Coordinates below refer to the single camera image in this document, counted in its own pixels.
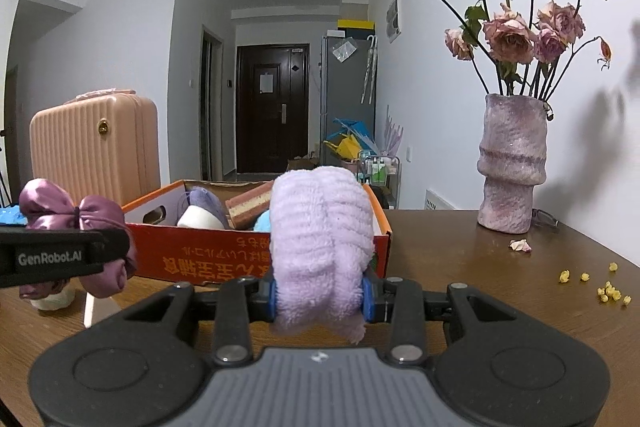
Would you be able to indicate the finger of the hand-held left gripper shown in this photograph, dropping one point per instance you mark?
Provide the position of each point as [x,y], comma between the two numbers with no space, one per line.
[114,244]

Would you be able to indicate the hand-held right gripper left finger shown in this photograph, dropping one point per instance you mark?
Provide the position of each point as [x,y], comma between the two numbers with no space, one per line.
[272,302]

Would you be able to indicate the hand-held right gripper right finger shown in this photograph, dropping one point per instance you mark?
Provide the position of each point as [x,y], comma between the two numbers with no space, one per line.
[369,302]

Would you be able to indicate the purple satin bow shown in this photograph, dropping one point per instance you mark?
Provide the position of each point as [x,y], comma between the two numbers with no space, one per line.
[47,207]

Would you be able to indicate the red cardboard box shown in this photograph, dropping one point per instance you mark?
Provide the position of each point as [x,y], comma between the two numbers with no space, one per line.
[210,257]

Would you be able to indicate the light blue plush toy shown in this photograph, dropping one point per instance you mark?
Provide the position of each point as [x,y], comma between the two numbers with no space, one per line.
[262,223]

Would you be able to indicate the lilac towel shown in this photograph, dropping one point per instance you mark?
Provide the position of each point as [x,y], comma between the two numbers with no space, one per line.
[320,237]

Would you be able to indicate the white round sponge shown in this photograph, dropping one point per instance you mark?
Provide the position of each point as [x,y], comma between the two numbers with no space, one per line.
[200,219]

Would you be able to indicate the brown beige layered sponge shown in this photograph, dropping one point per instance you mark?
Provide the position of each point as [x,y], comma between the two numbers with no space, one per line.
[247,207]

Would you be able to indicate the small white block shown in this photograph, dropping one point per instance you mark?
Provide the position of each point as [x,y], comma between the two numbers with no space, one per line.
[97,309]

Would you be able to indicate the pink ribbed suitcase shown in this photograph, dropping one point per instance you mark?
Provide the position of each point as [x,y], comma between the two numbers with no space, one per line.
[100,157]

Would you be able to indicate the black cloth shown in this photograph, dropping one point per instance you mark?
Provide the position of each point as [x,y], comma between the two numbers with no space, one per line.
[386,198]

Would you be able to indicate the trolley with bottles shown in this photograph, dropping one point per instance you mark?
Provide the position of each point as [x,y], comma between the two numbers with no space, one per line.
[380,169]

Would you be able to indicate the pink bucket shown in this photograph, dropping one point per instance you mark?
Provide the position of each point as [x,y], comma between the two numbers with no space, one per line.
[350,166]

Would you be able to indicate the brown cardboard carton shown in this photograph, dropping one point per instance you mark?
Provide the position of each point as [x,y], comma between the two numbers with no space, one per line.
[302,164]

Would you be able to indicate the fallen rose petal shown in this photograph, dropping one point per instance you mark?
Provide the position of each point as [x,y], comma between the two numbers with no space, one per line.
[520,245]

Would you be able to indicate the side room door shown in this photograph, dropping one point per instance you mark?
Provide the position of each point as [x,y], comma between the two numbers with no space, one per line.
[210,107]

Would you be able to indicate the purple feather decoration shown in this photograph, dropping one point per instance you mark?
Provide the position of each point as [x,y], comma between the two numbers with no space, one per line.
[392,132]

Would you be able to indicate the dark brown entrance door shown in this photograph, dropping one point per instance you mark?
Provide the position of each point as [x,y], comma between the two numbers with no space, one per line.
[272,117]

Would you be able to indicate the eyeglasses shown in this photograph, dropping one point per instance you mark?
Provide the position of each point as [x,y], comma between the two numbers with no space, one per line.
[545,218]

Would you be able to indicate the pink textured vase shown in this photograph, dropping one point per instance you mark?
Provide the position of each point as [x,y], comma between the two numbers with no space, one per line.
[510,167]

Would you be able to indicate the grey cabinet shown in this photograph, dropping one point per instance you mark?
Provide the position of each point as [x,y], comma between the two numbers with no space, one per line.
[345,92]

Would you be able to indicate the hanging folded umbrella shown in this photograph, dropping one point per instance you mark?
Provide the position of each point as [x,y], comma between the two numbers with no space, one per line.
[369,67]

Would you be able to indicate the scattered yellow crumbs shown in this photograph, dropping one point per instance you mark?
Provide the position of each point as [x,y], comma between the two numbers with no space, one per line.
[610,292]

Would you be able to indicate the clear plastic bag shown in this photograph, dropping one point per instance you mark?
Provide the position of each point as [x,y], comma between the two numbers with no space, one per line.
[344,49]

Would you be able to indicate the yellow black box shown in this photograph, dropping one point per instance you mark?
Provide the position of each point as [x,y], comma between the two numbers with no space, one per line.
[356,26]

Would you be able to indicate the dried pink roses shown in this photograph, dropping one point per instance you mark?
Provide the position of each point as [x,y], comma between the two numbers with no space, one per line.
[510,32]

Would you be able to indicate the white wall heater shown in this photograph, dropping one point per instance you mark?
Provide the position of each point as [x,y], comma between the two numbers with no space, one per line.
[440,199]

